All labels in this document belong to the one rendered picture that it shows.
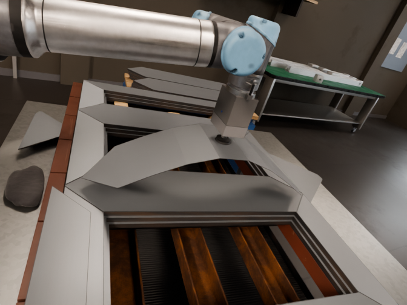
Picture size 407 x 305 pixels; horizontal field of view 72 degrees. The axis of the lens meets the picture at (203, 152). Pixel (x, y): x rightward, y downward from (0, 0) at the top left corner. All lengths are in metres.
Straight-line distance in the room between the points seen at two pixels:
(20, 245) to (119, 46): 0.59
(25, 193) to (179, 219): 0.47
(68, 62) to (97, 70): 0.35
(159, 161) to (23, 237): 0.42
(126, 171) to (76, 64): 3.09
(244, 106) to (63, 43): 0.40
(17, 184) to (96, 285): 0.52
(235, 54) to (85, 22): 0.22
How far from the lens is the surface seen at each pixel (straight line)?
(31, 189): 0.99
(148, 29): 0.46
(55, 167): 0.87
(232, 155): 0.69
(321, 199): 1.29
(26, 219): 0.94
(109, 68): 3.86
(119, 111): 1.18
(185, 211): 0.74
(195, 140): 0.73
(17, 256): 0.85
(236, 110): 0.67
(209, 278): 0.85
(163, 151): 0.70
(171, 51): 0.46
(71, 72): 3.75
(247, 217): 0.83
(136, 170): 0.68
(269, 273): 0.95
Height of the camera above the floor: 1.34
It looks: 28 degrees down
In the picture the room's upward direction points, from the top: 18 degrees clockwise
